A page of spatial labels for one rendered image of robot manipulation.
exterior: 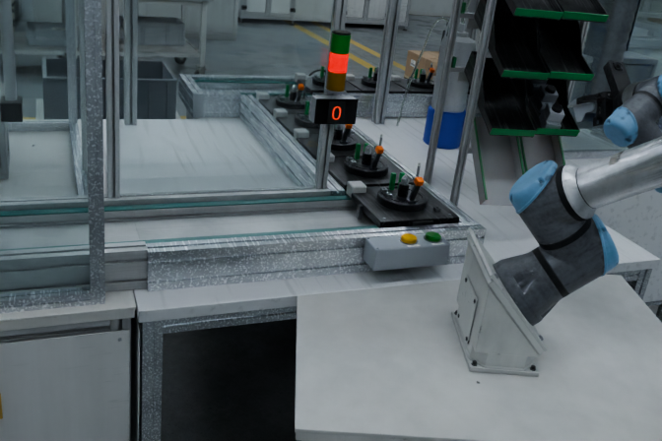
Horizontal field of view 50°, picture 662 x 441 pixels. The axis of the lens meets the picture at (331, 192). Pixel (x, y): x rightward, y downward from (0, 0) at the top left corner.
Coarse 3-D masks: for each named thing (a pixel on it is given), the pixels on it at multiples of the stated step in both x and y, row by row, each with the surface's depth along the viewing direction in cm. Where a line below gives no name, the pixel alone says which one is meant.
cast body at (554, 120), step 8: (552, 104) 198; (560, 104) 197; (544, 112) 199; (552, 112) 195; (560, 112) 196; (544, 120) 198; (552, 120) 197; (560, 120) 197; (552, 128) 197; (560, 128) 197
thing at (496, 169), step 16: (480, 128) 207; (480, 144) 205; (496, 144) 206; (512, 144) 206; (480, 160) 198; (496, 160) 204; (512, 160) 205; (480, 176) 198; (496, 176) 202; (512, 176) 203; (480, 192) 198; (496, 192) 200
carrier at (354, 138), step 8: (336, 128) 238; (336, 136) 238; (352, 136) 244; (336, 144) 234; (344, 144) 235; (352, 144) 236; (336, 152) 233; (344, 152) 234; (352, 152) 234; (360, 152) 235
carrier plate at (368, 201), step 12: (372, 192) 202; (360, 204) 195; (372, 204) 194; (432, 204) 199; (372, 216) 188; (384, 216) 187; (396, 216) 188; (408, 216) 189; (420, 216) 190; (432, 216) 191; (444, 216) 192; (456, 216) 193
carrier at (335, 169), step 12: (360, 144) 220; (336, 168) 218; (348, 168) 215; (360, 168) 214; (372, 168) 214; (384, 168) 216; (396, 168) 224; (336, 180) 211; (348, 180) 209; (360, 180) 210; (372, 180) 211; (384, 180) 212; (396, 180) 214
